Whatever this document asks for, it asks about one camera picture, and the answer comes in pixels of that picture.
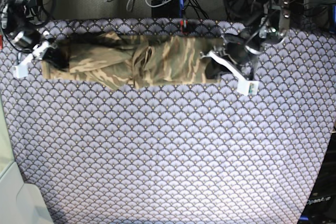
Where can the purple fan-pattern tablecloth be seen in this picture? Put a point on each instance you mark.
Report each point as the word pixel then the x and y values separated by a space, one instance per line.
pixel 175 154

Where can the black OpenArm case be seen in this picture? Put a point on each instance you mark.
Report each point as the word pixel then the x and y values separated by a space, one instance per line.
pixel 320 207

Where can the red and black clamp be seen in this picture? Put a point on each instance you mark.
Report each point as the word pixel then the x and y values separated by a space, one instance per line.
pixel 184 26

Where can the black box under table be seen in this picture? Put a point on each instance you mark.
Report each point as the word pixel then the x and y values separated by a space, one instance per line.
pixel 169 10

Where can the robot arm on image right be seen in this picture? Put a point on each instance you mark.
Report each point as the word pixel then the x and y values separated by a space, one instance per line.
pixel 265 22

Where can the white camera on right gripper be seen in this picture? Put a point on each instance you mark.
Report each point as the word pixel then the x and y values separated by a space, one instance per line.
pixel 20 71

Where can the camouflage T-shirt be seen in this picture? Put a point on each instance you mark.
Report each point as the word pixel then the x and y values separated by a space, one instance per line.
pixel 140 60

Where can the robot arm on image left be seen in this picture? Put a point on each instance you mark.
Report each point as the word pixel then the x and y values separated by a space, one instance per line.
pixel 20 22

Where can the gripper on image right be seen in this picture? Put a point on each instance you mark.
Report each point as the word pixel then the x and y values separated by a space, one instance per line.
pixel 235 54

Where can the white plastic bin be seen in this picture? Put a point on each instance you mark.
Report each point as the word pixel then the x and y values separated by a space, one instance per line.
pixel 20 202

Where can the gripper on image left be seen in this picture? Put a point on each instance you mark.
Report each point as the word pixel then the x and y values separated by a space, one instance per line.
pixel 37 47

